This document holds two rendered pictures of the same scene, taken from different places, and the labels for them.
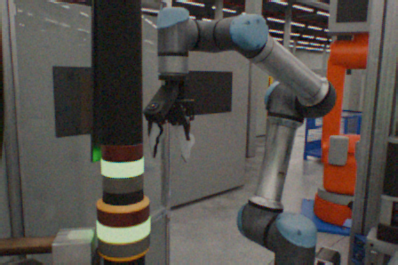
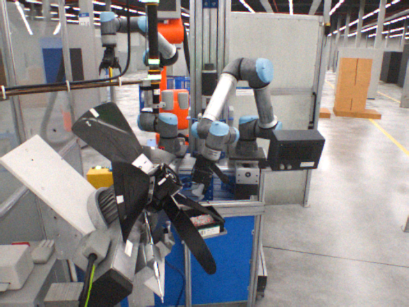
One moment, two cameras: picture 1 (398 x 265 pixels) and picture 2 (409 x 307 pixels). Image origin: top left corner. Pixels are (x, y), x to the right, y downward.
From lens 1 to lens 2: 0.86 m
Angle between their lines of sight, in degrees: 32
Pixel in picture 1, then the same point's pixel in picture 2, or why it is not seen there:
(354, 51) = (170, 31)
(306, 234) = (174, 118)
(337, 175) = not seen: hidden behind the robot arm
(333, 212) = not seen: hidden behind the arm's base
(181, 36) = (114, 25)
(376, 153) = (197, 79)
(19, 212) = (23, 129)
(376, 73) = (193, 43)
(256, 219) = (147, 118)
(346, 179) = not seen: hidden behind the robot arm
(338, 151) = (167, 100)
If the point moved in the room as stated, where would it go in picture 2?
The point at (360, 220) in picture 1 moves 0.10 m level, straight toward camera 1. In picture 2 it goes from (193, 111) to (194, 114)
